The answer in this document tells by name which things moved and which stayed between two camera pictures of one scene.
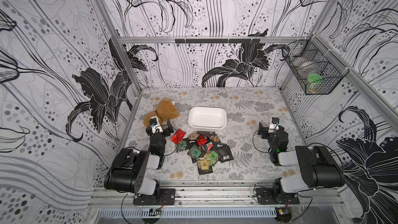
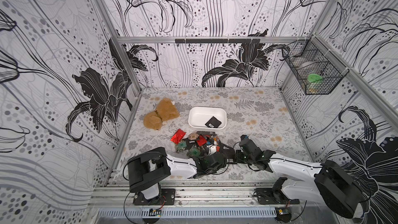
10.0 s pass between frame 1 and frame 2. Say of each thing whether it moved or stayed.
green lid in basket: stayed
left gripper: moved
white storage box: stayed
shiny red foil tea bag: stayed
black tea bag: moved
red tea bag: stayed
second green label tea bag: stayed
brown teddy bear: stayed
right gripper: moved
